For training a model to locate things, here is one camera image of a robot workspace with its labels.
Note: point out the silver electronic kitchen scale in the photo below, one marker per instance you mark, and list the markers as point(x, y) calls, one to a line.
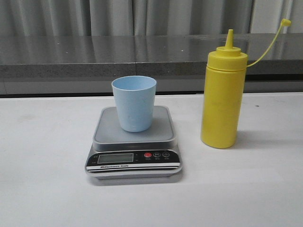
point(117, 154)

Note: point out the grey stone counter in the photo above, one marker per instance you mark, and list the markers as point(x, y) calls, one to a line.
point(86, 65)

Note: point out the yellow squeeze bottle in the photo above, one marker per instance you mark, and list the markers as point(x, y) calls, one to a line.
point(224, 84)

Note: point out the light blue plastic cup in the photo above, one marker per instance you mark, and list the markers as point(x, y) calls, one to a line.
point(134, 98)

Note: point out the grey curtain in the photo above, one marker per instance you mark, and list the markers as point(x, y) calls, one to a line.
point(146, 17)

